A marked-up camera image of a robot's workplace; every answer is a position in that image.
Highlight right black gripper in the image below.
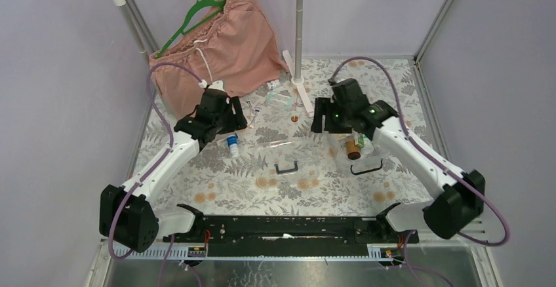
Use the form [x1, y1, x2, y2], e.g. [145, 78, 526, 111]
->
[310, 97, 353, 134]

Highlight blue white medicine bottle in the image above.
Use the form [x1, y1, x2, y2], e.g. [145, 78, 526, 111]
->
[226, 134, 240, 158]

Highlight brown medicine bottle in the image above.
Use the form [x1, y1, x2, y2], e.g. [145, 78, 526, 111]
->
[344, 139, 361, 161]

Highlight clear box lid black handle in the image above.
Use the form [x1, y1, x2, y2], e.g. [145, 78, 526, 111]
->
[252, 138, 321, 187]

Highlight clear plastic kit box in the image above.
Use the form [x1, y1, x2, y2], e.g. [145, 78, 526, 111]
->
[325, 132, 389, 176]

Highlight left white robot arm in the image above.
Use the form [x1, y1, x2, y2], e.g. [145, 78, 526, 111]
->
[99, 88, 247, 252]

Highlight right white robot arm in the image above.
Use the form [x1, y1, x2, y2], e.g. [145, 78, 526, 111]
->
[311, 79, 485, 242]

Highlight floral table mat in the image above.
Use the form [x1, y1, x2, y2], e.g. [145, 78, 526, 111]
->
[153, 59, 433, 216]

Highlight pink fabric shorts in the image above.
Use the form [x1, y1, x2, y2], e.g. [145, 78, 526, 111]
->
[149, 0, 288, 119]

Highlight green clothes hanger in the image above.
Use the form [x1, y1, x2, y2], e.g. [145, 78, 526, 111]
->
[155, 0, 226, 59]

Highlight metal clothes rack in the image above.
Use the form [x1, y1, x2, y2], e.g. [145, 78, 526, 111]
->
[112, 0, 314, 117]

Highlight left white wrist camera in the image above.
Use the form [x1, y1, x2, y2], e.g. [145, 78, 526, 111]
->
[199, 80, 228, 97]

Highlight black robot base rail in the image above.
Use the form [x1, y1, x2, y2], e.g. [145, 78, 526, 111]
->
[174, 215, 419, 258]

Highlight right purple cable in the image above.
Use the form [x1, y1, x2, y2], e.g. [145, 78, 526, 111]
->
[328, 56, 511, 287]

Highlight purple cable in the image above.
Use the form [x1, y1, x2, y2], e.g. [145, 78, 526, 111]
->
[108, 62, 207, 287]
[328, 56, 511, 287]

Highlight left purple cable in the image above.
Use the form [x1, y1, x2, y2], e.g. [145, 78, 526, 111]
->
[108, 62, 207, 287]

